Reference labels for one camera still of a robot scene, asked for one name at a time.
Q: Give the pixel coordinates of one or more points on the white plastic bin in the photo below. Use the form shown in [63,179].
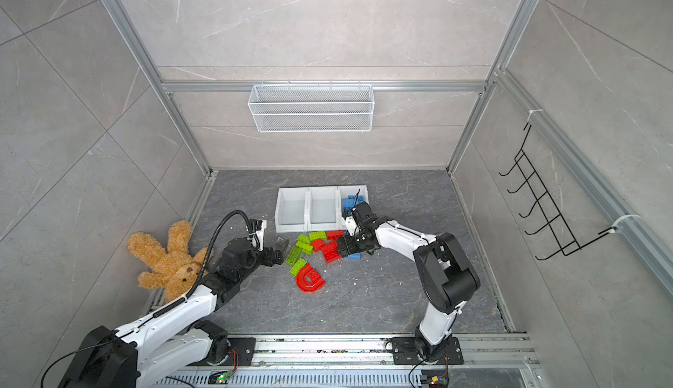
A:
[291,210]
[322,211]
[343,193]

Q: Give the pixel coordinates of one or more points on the green lego brick flat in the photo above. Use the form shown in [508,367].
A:
[303,239]

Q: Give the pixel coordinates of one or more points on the green lego brick upside down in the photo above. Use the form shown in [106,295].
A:
[294,255]

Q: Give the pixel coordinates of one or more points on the white right plastic bin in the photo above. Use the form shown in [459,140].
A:
[343,193]

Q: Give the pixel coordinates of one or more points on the red lego brick studded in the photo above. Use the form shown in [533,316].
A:
[330,252]

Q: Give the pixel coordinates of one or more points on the green lego brick top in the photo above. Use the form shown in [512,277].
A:
[317,235]

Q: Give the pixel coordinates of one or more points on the green lego brick long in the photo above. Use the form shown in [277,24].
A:
[305,248]

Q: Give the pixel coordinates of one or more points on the metal base rail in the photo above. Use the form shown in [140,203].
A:
[369,360]

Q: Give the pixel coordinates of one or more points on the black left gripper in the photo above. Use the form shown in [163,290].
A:
[279,253]

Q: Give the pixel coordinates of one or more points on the black wire hook rack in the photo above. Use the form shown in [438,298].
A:
[544,202]

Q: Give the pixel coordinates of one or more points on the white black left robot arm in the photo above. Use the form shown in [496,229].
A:
[142,352]

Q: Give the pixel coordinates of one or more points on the white wire mesh basket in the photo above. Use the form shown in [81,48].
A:
[293,108]

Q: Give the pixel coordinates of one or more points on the red lego brick long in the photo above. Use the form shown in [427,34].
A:
[334,234]

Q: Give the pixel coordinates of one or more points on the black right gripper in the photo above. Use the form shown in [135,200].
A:
[346,245]

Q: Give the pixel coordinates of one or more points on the white middle plastic bin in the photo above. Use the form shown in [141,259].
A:
[322,211]

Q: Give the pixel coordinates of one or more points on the white left plastic bin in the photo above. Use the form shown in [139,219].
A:
[291,210]

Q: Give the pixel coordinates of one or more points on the red arch lego piece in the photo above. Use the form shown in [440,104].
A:
[309,280]

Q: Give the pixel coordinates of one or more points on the red lego brick square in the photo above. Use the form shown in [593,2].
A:
[318,244]

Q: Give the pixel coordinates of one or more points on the brown teddy bear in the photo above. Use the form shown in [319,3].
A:
[173,269]

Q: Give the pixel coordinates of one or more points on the green lego brick small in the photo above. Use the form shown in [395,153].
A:
[297,266]

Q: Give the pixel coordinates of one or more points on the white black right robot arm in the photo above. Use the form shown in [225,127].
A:
[447,275]

